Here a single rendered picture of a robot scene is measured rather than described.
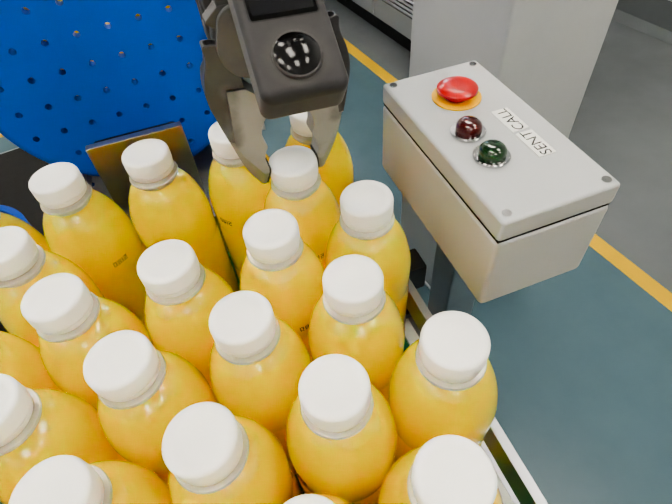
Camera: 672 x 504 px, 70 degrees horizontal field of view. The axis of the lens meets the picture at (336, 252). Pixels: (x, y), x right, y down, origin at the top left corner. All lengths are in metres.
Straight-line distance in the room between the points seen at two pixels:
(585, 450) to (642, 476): 0.14
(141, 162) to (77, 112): 0.21
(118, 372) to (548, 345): 1.44
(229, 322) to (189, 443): 0.07
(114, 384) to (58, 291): 0.09
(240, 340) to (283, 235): 0.08
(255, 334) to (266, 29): 0.16
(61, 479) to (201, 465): 0.07
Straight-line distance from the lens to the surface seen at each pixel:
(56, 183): 0.44
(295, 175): 0.38
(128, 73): 0.60
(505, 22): 1.01
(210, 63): 0.33
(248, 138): 0.36
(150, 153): 0.44
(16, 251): 0.40
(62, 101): 0.62
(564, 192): 0.39
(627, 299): 1.83
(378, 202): 0.35
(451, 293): 0.56
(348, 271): 0.31
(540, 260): 0.42
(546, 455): 1.48
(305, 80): 0.25
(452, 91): 0.45
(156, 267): 0.34
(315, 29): 0.27
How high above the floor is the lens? 1.35
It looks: 50 degrees down
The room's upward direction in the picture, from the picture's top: 6 degrees counter-clockwise
